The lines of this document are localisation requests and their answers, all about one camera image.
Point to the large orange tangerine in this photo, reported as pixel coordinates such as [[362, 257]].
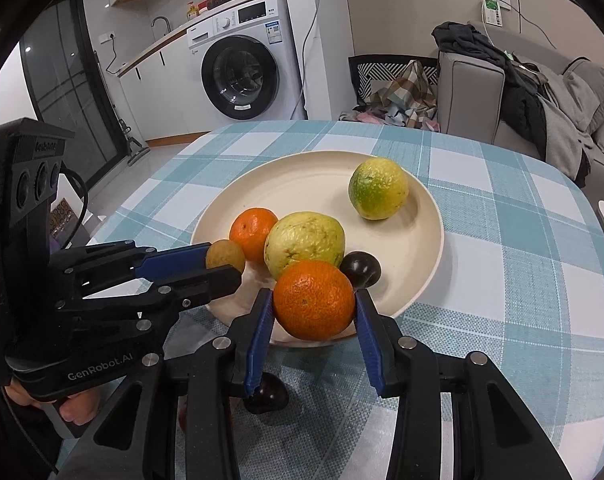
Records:
[[314, 299]]

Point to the stick vacuum cleaner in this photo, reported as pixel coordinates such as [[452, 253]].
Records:
[[134, 147]]

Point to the brown longan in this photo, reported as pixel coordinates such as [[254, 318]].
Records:
[[225, 256]]

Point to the dark clothes pile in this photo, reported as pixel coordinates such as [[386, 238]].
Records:
[[521, 110]]

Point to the white kitchen counter cabinet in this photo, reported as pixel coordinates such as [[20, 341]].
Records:
[[162, 95]]

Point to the grey blanket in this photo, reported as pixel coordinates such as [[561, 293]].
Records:
[[561, 135]]

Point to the green white wall charger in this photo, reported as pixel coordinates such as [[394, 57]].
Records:
[[491, 10]]

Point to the cream round plate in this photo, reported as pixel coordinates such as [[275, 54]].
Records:
[[292, 185]]

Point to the teal checked tablecloth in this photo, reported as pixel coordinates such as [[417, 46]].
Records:
[[481, 260]]

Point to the white washing machine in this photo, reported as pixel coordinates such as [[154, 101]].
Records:
[[242, 75]]

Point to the grey sofa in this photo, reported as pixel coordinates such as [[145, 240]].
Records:
[[469, 100]]

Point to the dark purple plum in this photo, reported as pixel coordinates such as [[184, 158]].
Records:
[[360, 270], [269, 394]]

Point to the person's left hand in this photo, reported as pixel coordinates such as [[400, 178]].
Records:
[[77, 407]]

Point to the yellow bottle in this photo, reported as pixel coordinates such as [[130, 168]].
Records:
[[193, 11]]

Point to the plaid cloth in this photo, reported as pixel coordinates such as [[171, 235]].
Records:
[[406, 95]]

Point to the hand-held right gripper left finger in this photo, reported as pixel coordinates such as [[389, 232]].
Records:
[[259, 340]]

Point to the gold patterned sign plate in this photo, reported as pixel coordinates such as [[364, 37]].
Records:
[[61, 215]]

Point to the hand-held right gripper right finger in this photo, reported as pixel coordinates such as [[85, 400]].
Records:
[[369, 340]]

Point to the black patterned laundry basket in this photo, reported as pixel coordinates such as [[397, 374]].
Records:
[[364, 77]]

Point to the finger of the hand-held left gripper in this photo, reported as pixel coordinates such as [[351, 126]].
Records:
[[177, 260], [202, 285]]

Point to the pale yellow citrus fruit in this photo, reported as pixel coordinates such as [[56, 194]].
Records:
[[304, 245]]

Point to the metal faucet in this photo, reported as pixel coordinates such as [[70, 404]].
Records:
[[161, 22]]

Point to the green yellow citrus fruit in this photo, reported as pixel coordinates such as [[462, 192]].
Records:
[[378, 188]]

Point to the dark glass door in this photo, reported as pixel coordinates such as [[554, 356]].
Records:
[[67, 85]]

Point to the small orange tangerine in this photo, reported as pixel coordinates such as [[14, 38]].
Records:
[[252, 234]]

